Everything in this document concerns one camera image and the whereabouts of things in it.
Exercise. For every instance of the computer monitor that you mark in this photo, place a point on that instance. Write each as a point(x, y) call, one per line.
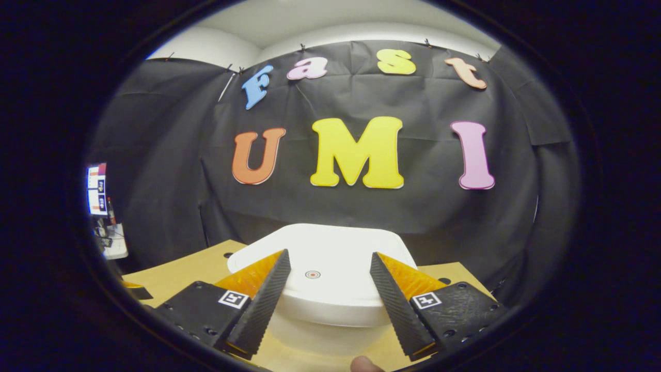
point(97, 188)

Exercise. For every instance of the wooden desktop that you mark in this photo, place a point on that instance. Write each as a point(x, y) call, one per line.
point(186, 271)

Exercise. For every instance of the black backdrop cloth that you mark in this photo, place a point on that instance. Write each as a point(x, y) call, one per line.
point(170, 155)

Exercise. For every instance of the red bottle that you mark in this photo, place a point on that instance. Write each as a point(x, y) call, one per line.
point(110, 212)

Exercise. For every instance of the white desktop garbage bin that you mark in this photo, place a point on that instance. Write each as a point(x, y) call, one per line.
point(330, 253)

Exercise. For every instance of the white side table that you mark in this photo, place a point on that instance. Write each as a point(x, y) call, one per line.
point(117, 248)

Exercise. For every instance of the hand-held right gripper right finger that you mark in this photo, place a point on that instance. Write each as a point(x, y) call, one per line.
point(395, 310)

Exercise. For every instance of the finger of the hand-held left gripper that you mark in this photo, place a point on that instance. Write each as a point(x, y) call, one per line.
point(138, 293)

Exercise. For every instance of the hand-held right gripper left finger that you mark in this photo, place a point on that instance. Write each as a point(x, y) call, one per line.
point(263, 310)

